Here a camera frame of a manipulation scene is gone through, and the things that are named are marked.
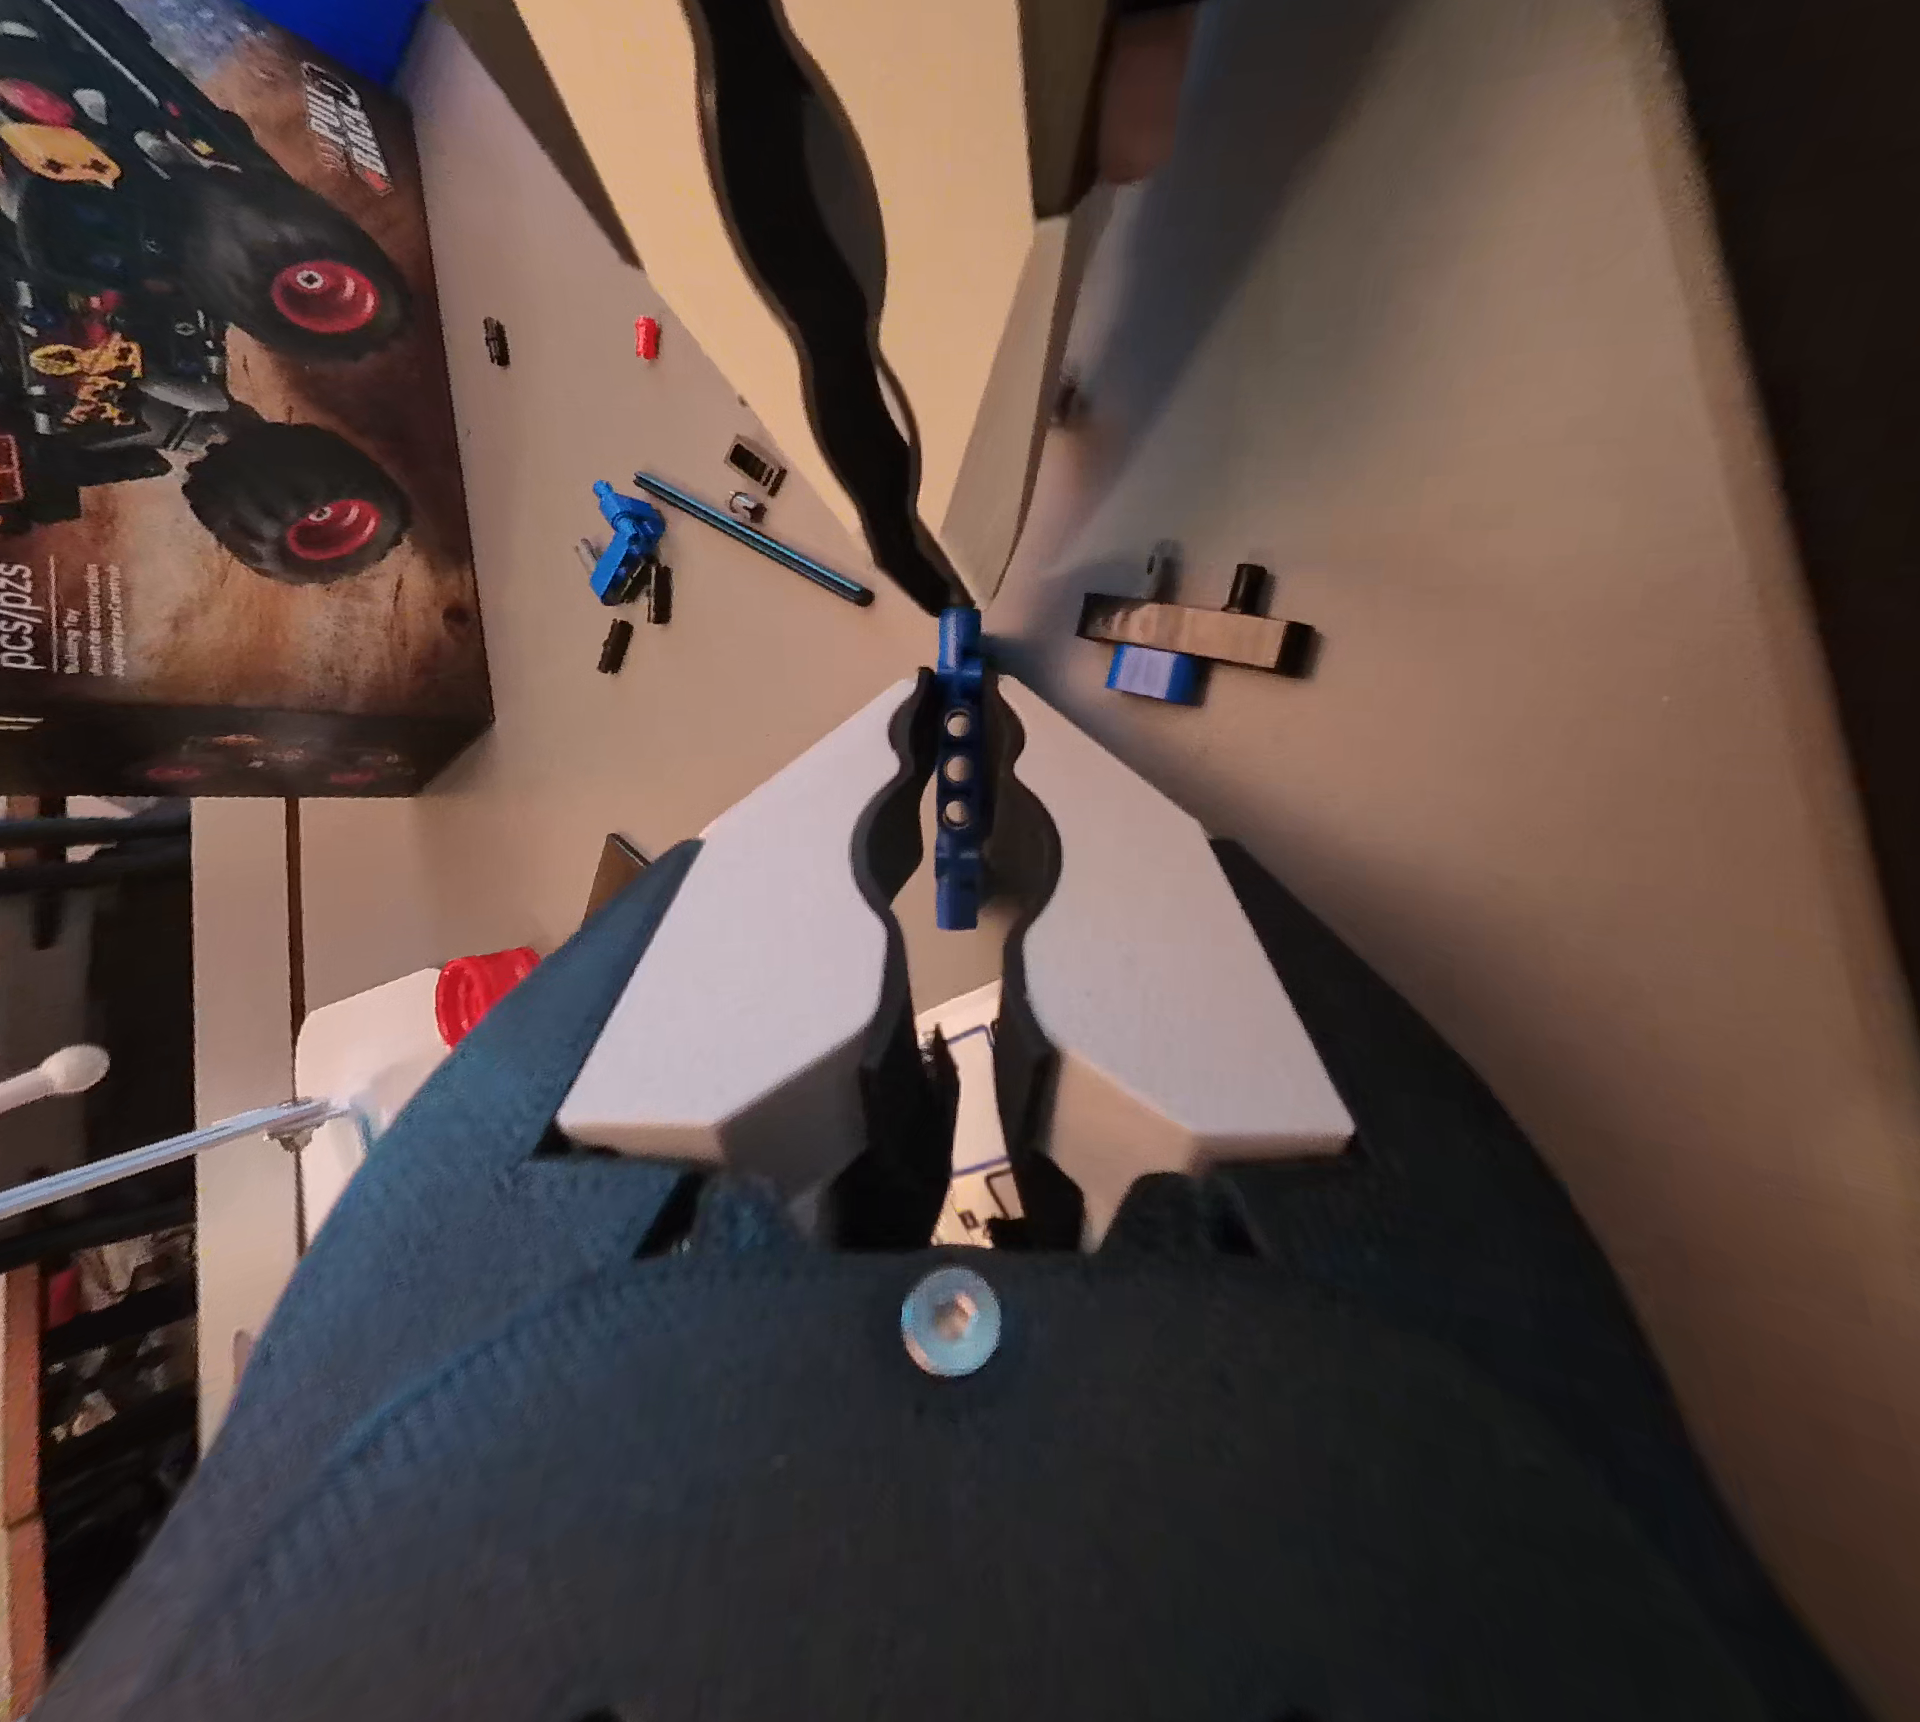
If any red wheel hub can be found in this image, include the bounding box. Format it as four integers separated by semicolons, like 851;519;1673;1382
435;947;546;1051

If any smooth black square tile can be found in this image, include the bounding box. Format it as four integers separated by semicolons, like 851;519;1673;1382
582;828;663;914

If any black beam with blue part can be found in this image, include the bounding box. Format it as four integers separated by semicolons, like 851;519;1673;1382
1076;540;1323;712

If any blue angled connector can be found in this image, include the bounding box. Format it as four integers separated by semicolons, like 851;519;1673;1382
571;481;670;606

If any blue holed beam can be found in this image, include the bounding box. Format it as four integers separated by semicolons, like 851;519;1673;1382
930;604;996;932

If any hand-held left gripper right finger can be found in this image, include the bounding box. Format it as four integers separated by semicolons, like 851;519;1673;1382
990;685;1356;1248

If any white book stand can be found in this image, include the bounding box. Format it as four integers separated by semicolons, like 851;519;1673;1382
0;964;468;1304

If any person's right hand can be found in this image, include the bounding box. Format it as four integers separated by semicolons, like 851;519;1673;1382
1103;8;1203;186

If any sticker sheet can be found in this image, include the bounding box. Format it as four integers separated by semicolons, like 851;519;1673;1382
912;984;1039;1253

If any grey desk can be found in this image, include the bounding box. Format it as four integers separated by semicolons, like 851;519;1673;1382
186;0;1920;1722

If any dark blue long axle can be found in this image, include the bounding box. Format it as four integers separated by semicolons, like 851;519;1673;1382
632;471;876;611

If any toy truck set box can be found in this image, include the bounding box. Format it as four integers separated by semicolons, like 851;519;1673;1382
0;0;498;803

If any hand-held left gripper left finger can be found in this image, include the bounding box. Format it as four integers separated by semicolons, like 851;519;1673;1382
554;685;926;1243

